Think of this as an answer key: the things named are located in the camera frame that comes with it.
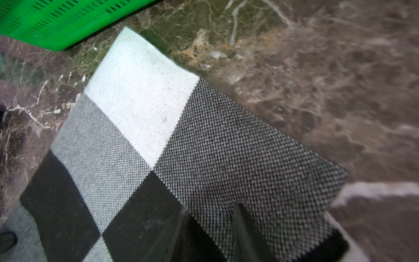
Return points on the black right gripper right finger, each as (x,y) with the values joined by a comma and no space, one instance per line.
(250,245)

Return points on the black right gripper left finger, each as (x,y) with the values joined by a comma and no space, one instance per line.
(168,244)

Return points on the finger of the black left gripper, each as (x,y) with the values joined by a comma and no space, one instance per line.
(8,240)

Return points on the black white checkered scarf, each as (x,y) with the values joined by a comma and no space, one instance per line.
(148,138)

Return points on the green plastic basket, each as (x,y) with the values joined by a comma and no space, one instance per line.
(58,24)

